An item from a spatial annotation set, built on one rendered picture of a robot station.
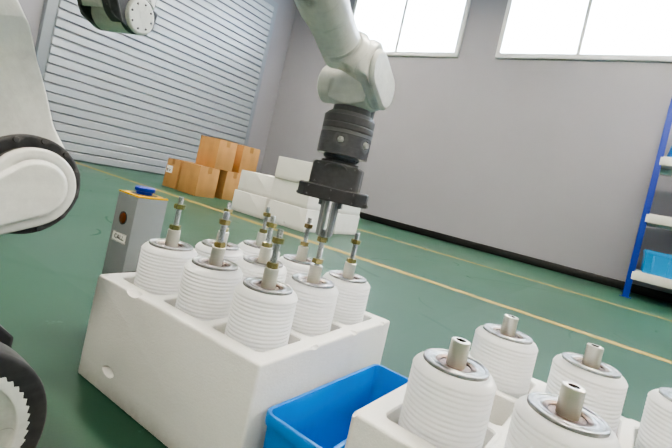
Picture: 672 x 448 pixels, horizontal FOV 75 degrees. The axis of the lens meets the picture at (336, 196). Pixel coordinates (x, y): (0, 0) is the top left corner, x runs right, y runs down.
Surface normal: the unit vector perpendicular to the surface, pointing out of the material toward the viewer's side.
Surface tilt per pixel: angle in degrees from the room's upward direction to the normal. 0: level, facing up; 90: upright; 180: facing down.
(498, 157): 90
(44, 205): 90
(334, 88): 90
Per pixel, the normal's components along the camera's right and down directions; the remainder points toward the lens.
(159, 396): -0.53, -0.10
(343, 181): -0.18, -0.01
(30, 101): 0.80, 0.20
